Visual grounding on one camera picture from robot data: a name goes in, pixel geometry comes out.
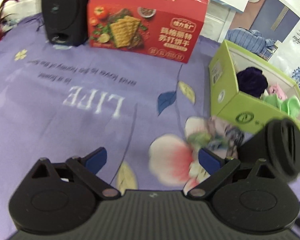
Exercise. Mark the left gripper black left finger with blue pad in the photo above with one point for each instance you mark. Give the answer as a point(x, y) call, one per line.
point(85, 170)

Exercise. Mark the black portable speaker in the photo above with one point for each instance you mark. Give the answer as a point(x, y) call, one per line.
point(65, 21)

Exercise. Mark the green scrunchie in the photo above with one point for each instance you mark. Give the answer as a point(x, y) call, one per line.
point(291, 106)

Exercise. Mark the dark purple velvet scrunchie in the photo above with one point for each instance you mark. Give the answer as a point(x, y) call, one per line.
point(251, 81)

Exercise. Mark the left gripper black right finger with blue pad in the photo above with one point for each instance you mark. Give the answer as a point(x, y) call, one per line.
point(220, 170)

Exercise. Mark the floral patterned scrunchie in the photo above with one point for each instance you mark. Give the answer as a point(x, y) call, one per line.
point(215, 134)

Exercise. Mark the red cracker box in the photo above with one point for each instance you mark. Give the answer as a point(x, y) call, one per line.
point(161, 28)

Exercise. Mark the white floral bedding package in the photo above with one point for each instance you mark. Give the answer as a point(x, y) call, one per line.
point(295, 35)

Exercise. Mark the pink tissue pack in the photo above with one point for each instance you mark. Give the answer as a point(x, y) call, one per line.
point(277, 90)

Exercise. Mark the black lidded coffee cup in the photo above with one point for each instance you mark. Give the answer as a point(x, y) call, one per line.
point(279, 144)

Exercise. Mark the green cardboard box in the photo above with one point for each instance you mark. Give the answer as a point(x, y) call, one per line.
point(229, 103)

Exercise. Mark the purple floral tablecloth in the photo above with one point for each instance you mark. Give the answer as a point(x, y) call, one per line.
point(58, 103)

